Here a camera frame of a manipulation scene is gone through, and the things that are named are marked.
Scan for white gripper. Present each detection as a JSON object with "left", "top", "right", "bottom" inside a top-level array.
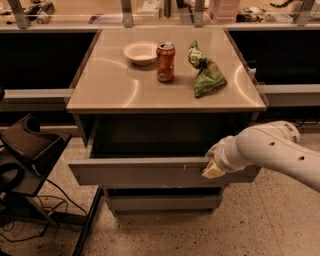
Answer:
[{"left": 202, "top": 135, "right": 252, "bottom": 179}]

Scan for grey top drawer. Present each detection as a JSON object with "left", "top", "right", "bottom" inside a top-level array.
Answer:
[{"left": 69, "top": 119, "right": 260, "bottom": 188}]

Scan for grey drawer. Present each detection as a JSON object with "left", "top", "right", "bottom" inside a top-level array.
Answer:
[
  {"left": 69, "top": 119, "right": 260, "bottom": 188},
  {"left": 106, "top": 196, "right": 222, "bottom": 211}
]

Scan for dark robot base tray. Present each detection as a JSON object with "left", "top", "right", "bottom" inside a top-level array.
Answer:
[{"left": 0, "top": 115, "right": 71, "bottom": 196}]

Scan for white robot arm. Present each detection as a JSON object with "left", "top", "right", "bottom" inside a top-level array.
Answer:
[{"left": 202, "top": 121, "right": 320, "bottom": 192}]

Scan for grey drawer cabinet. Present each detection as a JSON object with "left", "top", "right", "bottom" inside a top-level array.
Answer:
[{"left": 67, "top": 26, "right": 266, "bottom": 198}]

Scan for grey bottom drawer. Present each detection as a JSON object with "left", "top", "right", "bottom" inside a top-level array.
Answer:
[{"left": 106, "top": 196, "right": 222, "bottom": 211}]

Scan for green chip bag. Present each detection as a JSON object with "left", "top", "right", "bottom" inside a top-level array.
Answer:
[{"left": 188, "top": 40, "right": 227, "bottom": 98}]

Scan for orange soda can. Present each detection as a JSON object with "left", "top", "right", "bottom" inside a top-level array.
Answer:
[{"left": 156, "top": 42, "right": 175, "bottom": 82}]

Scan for white paper bowl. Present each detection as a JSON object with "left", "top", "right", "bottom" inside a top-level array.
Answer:
[{"left": 123, "top": 41, "right": 158, "bottom": 66}]

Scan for pink stacked bins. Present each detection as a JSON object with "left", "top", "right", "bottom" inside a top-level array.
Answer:
[{"left": 207, "top": 0, "right": 240, "bottom": 24}]

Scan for black frame bar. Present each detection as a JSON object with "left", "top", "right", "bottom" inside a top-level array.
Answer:
[{"left": 72, "top": 188, "right": 103, "bottom": 256}]

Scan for black floor cables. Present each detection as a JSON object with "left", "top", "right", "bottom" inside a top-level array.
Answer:
[{"left": 0, "top": 176, "right": 88, "bottom": 243}]

